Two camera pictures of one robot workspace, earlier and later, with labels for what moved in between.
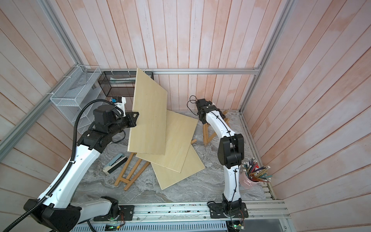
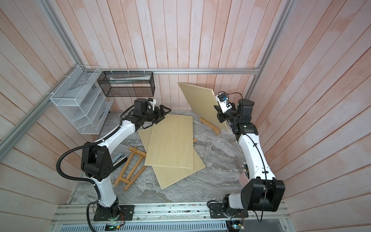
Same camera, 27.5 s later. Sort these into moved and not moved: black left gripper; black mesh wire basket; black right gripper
Moved: black left gripper; black right gripper
Not moved: black mesh wire basket
